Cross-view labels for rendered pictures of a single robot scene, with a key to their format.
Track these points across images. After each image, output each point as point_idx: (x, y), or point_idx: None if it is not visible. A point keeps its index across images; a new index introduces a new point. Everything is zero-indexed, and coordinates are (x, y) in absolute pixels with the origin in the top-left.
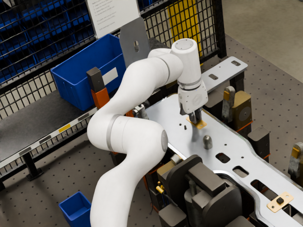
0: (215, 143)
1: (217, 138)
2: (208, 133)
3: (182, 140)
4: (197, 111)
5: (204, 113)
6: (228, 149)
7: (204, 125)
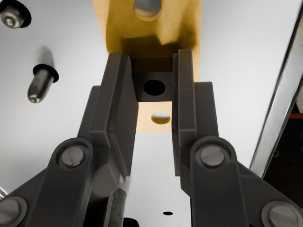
0: (141, 199)
1: (162, 192)
2: (152, 165)
3: (1, 129)
4: (174, 168)
5: (274, 37)
6: (161, 223)
7: (168, 130)
